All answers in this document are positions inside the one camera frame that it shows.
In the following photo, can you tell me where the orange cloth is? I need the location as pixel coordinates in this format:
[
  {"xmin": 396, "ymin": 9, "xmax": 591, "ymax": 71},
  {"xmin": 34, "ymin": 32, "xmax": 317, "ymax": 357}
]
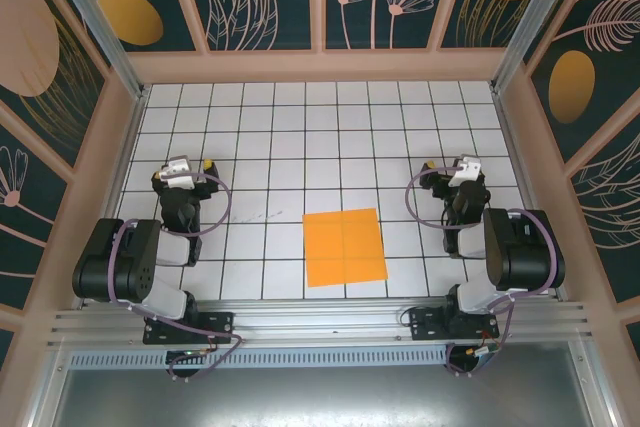
[{"xmin": 302, "ymin": 207, "xmax": 390, "ymax": 289}]

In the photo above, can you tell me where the grey metal sheet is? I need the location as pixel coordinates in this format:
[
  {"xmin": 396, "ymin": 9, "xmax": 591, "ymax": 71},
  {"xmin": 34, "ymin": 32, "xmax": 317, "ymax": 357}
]
[{"xmin": 47, "ymin": 365, "xmax": 599, "ymax": 427}]

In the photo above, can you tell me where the small circuit board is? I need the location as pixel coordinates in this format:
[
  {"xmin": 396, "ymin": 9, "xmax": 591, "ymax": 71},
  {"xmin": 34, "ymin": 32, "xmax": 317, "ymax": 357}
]
[
  {"xmin": 167, "ymin": 346, "xmax": 211, "ymax": 366},
  {"xmin": 467, "ymin": 344, "xmax": 501, "ymax": 366}
]

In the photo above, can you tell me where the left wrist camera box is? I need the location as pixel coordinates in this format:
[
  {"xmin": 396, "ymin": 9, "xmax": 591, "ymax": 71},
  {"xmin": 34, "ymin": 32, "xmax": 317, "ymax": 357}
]
[{"xmin": 159, "ymin": 156, "xmax": 196, "ymax": 191}]

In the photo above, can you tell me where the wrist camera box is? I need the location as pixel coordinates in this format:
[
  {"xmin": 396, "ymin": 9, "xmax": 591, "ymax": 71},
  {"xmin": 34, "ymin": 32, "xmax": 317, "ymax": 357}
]
[
  {"xmin": 159, "ymin": 156, "xmax": 196, "ymax": 191},
  {"xmin": 448, "ymin": 156, "xmax": 484, "ymax": 189}
]

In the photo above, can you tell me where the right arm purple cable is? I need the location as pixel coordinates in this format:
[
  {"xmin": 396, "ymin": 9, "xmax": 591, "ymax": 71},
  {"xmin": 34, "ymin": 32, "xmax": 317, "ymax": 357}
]
[{"xmin": 404, "ymin": 165, "xmax": 560, "ymax": 379}]

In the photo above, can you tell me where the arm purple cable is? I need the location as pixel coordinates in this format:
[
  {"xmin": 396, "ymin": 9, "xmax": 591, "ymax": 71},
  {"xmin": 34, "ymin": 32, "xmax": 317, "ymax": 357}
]
[
  {"xmin": 404, "ymin": 165, "xmax": 560, "ymax": 379},
  {"xmin": 107, "ymin": 171, "xmax": 244, "ymax": 384}
]

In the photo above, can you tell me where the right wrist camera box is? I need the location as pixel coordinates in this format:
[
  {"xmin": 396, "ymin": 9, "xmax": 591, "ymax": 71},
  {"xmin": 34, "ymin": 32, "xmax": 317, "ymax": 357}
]
[{"xmin": 448, "ymin": 156, "xmax": 484, "ymax": 189}]

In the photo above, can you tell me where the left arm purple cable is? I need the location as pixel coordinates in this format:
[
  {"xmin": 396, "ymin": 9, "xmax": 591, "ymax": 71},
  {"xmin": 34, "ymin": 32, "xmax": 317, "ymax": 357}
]
[{"xmin": 107, "ymin": 171, "xmax": 244, "ymax": 384}]

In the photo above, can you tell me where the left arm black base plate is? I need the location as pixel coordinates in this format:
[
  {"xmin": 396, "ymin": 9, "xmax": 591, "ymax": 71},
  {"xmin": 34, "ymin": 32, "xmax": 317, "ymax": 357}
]
[{"xmin": 143, "ymin": 311, "xmax": 236, "ymax": 346}]

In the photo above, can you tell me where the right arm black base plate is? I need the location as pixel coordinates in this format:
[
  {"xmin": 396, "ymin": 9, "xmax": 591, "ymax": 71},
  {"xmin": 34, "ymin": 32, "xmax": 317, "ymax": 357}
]
[{"xmin": 408, "ymin": 307, "xmax": 501, "ymax": 342}]

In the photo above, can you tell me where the aluminium frame post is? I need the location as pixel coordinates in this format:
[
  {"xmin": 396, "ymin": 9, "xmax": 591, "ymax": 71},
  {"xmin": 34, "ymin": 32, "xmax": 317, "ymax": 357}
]
[
  {"xmin": 489, "ymin": 0, "xmax": 594, "ymax": 94},
  {"xmin": 39, "ymin": 0, "xmax": 151, "ymax": 101}
]

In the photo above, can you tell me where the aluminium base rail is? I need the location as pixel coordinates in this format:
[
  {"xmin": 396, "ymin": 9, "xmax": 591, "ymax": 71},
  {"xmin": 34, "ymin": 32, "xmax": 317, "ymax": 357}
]
[{"xmin": 47, "ymin": 299, "xmax": 596, "ymax": 348}]

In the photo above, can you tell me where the grey slotted cable duct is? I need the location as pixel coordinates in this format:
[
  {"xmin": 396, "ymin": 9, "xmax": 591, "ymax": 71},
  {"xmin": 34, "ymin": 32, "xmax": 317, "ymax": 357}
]
[{"xmin": 67, "ymin": 349, "xmax": 451, "ymax": 369}]

